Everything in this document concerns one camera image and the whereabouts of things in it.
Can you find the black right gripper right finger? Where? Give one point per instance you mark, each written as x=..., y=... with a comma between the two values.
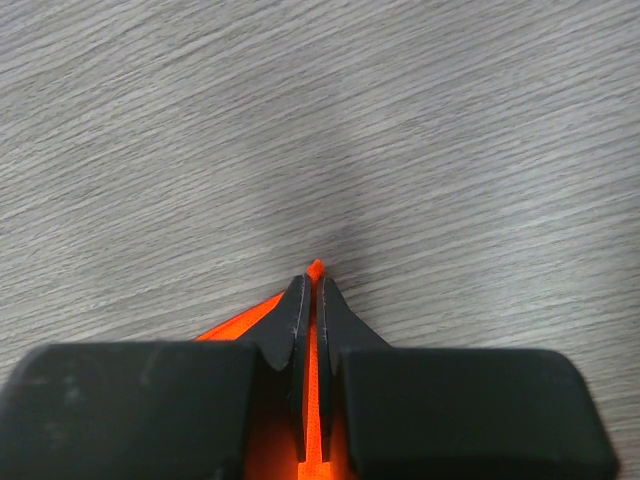
x=339, y=329

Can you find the orange t-shirt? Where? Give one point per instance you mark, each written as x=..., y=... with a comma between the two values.
x=248, y=434

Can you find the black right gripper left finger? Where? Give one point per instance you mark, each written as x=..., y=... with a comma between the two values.
x=282, y=336

